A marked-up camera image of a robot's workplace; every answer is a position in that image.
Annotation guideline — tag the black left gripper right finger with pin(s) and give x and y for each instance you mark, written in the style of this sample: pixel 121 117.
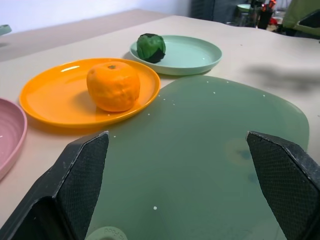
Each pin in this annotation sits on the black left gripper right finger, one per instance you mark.
pixel 287 180

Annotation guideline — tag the black pen holder cup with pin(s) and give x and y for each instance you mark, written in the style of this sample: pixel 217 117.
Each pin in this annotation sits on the black pen holder cup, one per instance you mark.
pixel 265 17

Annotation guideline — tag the light green chair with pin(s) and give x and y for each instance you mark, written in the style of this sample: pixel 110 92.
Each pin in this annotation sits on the light green chair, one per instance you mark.
pixel 301 18

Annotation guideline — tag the pale green bowl rim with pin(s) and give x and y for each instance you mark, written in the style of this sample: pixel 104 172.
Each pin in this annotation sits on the pale green bowl rim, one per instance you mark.
pixel 4 29

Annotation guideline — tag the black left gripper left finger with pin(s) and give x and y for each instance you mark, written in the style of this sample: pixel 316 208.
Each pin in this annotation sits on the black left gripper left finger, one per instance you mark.
pixel 75 180

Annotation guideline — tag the pink ribbed plate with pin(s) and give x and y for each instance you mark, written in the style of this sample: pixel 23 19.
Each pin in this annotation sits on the pink ribbed plate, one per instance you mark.
pixel 10 130

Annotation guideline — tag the light green plastic plate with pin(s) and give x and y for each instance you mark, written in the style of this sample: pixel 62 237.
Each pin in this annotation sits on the light green plastic plate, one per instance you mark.
pixel 190 53

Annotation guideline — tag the dark grey cabinet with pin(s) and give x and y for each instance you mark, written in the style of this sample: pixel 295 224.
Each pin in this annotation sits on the dark grey cabinet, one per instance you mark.
pixel 212 8

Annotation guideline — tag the orange mandarin fruit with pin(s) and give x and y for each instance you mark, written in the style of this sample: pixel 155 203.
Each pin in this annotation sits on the orange mandarin fruit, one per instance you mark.
pixel 113 86

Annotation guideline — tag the green translucent cutting mat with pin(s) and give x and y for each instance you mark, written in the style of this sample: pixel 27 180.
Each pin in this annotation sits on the green translucent cutting mat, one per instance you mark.
pixel 187 150

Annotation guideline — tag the orange plastic plate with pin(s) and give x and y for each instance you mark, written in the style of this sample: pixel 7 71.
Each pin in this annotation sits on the orange plastic plate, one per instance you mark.
pixel 62 100

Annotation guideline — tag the dark green round vegetable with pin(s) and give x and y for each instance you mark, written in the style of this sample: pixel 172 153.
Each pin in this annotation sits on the dark green round vegetable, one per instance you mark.
pixel 150 47

